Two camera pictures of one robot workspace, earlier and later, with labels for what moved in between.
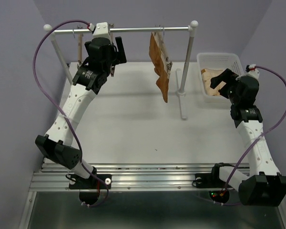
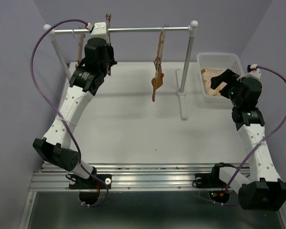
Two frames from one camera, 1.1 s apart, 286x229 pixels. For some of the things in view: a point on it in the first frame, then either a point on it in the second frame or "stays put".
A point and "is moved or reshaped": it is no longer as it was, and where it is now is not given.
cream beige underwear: (207, 74) stays put
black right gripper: (227, 76) stays put
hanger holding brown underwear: (168, 65) to (162, 41)
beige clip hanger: (113, 67) is moved or reshaped
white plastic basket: (221, 61) stays put
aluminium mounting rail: (127, 176) stays put
